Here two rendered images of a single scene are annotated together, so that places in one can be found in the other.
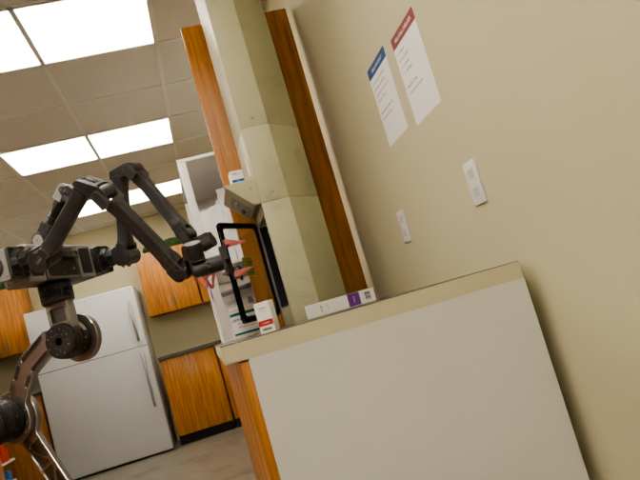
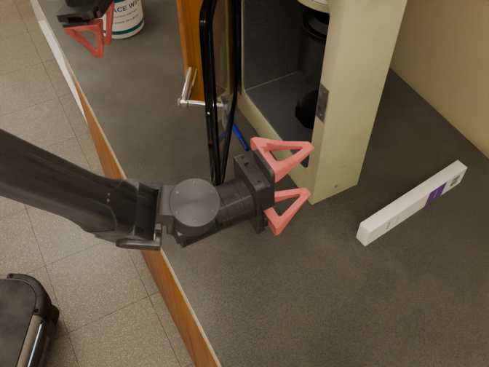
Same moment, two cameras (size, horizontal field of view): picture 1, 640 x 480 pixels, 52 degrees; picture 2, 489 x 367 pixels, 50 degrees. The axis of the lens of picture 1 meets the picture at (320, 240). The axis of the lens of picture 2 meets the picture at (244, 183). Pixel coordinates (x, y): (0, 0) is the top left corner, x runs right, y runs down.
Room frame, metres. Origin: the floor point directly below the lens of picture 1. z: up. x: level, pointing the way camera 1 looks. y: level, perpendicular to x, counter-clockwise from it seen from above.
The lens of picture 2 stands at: (1.90, 0.48, 1.78)
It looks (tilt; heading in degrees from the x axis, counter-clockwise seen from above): 52 degrees down; 344
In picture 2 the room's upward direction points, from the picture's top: straight up
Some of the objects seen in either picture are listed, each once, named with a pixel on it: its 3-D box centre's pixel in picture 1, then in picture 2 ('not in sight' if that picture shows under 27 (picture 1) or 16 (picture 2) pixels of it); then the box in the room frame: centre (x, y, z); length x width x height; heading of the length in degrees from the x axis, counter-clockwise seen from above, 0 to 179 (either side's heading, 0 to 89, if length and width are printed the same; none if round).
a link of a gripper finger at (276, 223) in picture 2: (239, 267); (280, 198); (2.32, 0.30, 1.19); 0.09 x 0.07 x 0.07; 100
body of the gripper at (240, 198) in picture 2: (217, 263); (233, 202); (2.30, 0.37, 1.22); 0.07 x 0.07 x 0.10; 10
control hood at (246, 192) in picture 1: (241, 203); not in sight; (2.60, 0.26, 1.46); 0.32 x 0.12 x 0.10; 12
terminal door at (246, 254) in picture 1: (249, 270); (222, 66); (2.61, 0.31, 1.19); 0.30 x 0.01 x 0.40; 157
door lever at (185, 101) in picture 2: not in sight; (198, 89); (2.56, 0.36, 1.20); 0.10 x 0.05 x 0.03; 157
